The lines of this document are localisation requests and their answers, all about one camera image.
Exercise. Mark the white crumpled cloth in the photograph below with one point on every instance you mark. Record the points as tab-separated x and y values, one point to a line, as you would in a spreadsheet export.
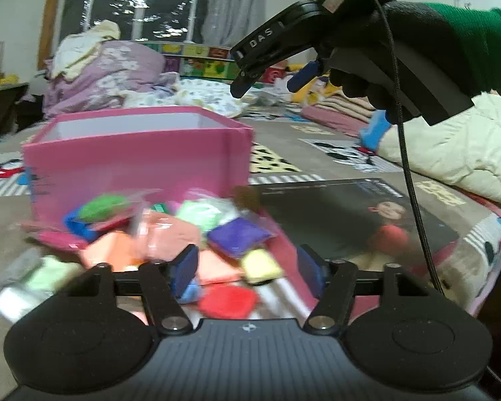
271	94

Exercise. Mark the pink striped folded blanket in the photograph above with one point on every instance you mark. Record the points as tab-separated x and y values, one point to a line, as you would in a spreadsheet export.
338	110

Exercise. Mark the colourful alphabet foam mat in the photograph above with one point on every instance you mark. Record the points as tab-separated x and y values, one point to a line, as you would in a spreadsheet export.
204	67

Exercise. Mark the grey curtain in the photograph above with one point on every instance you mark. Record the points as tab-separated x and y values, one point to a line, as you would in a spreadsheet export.
234	4

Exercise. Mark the person's right forearm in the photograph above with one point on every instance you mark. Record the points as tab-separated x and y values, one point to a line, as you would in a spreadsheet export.
480	46

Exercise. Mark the pink box lid portrait print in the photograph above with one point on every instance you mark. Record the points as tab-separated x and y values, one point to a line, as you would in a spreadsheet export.
338	213

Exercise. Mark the window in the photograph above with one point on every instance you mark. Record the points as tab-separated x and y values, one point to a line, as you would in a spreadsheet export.
121	4

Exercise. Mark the white leaf print blanket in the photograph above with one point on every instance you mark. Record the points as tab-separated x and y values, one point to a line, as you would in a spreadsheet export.
204	96

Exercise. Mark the pile of colourful clay packets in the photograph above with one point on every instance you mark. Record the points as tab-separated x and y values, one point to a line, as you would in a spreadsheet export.
234	236

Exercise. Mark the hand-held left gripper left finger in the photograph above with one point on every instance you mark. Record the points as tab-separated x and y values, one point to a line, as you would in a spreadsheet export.
186	267

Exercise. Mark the purple floral quilt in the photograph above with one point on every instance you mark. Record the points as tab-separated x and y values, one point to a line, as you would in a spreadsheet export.
121	71

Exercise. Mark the pink cardboard box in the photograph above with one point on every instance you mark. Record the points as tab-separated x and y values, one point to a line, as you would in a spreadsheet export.
150	163

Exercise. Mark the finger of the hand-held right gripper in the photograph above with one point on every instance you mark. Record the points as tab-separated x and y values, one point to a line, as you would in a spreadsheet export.
271	39
302	76

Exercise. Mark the cartoon mouse printed blanket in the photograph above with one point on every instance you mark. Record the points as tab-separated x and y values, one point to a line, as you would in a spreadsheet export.
284	135

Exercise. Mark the person's right hand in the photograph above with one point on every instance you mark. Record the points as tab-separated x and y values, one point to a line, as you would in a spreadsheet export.
405	23

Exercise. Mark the blue cloth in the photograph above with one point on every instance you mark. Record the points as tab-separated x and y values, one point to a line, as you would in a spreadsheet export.
375	129

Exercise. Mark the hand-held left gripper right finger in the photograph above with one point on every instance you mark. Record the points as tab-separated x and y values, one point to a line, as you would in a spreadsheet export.
311	271

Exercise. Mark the yellow plush toy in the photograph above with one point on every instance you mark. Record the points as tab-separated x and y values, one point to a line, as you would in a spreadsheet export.
315	87

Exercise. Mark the cream white clothing pile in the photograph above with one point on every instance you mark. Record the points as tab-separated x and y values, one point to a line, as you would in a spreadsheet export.
83	44

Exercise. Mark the cream padded quilt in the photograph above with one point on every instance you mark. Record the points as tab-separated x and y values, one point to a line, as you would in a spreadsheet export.
463	150

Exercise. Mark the cluttered black desk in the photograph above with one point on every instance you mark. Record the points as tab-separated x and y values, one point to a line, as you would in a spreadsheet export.
4	104

